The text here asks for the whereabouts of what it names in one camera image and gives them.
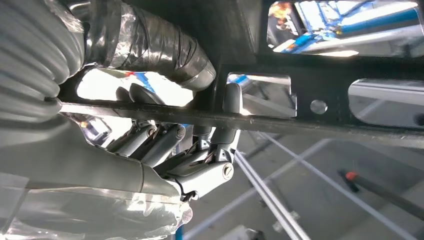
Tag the stainless steel workbench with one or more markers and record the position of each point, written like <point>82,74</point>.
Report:
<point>265,193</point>

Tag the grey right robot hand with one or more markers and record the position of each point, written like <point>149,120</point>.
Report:
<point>82,165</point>

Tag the black rod with orange band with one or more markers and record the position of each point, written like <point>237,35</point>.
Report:
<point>381,192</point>

